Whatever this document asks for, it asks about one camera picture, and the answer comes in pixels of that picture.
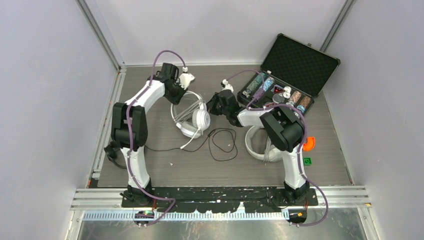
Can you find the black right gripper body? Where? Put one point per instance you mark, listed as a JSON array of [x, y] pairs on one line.
[[225, 110]]

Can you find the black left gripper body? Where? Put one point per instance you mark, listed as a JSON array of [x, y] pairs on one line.
[[177, 91]]

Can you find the small white headphones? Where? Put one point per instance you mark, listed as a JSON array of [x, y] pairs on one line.
[[195, 119]]

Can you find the large white grey headphones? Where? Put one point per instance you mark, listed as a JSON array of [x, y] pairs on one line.
[[259, 146]]

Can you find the black headphones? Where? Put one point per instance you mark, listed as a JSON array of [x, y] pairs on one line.
[[111, 153]]

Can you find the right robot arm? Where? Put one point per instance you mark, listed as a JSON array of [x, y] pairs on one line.
[[285, 127]]

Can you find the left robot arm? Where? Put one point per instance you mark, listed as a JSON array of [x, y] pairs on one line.
[[129, 127]]

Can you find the black poker chip case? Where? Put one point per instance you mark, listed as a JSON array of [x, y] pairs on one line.
[[293, 64]]

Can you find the orange curved plastic piece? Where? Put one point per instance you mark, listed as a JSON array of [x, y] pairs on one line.
[[309, 144]]

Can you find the green lego brick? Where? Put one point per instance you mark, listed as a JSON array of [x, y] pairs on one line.
[[307, 161]]

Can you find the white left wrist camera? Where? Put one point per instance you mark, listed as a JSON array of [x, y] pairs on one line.
[[186, 78]]

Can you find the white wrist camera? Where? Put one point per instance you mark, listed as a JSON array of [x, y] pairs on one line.
[[186, 78], [225, 85]]

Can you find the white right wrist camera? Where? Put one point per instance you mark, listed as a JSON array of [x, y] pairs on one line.
[[225, 85]]

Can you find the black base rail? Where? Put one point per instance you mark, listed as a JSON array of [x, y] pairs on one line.
[[260, 199]]

